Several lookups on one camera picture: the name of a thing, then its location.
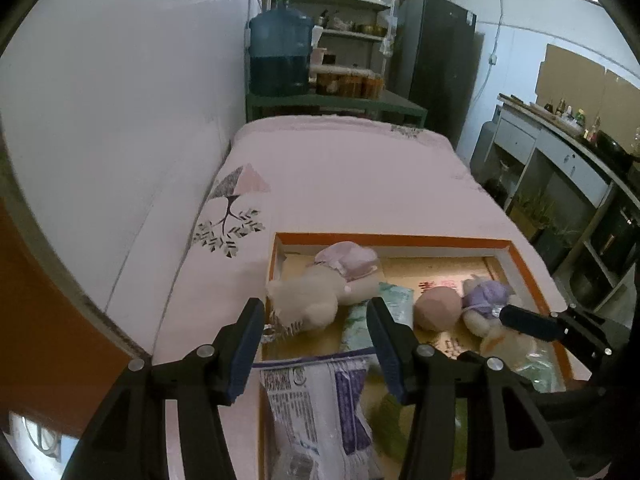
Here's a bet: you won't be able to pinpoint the orange-rimmed wooden tray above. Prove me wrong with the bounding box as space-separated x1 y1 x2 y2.
257 232 593 480

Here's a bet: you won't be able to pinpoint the white storage shelf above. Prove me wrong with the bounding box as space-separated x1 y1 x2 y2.
267 0 398 96

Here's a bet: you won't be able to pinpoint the green plush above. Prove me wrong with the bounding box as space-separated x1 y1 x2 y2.
370 390 471 473

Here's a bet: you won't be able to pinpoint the dark refrigerator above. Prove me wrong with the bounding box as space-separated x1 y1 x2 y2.
390 0 478 148

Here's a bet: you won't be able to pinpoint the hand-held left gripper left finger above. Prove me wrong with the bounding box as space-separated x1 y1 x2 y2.
60 297 266 480

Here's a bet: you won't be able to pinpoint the green tissue pack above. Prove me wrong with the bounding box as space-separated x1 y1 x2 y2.
341 282 416 356

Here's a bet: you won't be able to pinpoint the grey gas cylinder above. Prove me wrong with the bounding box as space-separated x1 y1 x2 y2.
472 122 498 168

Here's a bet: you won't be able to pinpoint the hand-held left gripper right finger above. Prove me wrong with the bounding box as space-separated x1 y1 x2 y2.
366 297 576 480

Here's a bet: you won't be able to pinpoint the green metal table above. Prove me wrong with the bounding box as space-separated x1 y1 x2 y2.
245 90 428 128

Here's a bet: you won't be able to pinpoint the brown wooden door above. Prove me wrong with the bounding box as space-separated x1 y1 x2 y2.
0 195 151 441

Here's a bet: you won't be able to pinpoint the pink plush ball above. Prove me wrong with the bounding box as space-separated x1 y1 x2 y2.
416 287 463 332

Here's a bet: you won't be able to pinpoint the cream teddy bear plush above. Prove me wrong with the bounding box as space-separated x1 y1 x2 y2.
265 241 381 333

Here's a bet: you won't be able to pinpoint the row of bottles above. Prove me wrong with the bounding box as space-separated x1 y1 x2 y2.
545 99 603 143

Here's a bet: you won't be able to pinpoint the small purple white plush toy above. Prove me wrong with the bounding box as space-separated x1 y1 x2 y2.
461 276 538 358

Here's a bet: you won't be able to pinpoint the black wok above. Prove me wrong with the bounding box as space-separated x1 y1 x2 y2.
597 130 633 161

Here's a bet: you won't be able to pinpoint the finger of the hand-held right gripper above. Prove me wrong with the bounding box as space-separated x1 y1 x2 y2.
499 304 614 357

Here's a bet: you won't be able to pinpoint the row of amber jars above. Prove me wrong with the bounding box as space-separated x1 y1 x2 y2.
316 69 385 98

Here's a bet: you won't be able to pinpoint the white counter cabinet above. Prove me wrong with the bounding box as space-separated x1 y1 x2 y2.
487 92 640 311

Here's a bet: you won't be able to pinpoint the purple white plastic packet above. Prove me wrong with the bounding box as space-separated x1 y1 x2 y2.
259 355 383 480

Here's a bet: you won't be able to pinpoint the yellow crate with plants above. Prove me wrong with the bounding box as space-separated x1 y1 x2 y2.
507 192 556 243

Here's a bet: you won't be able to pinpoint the cardboard sheet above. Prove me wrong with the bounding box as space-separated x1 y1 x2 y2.
602 70 640 113
536 44 607 107

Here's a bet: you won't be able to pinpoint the blue water jug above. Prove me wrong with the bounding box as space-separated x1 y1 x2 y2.
248 0 316 97

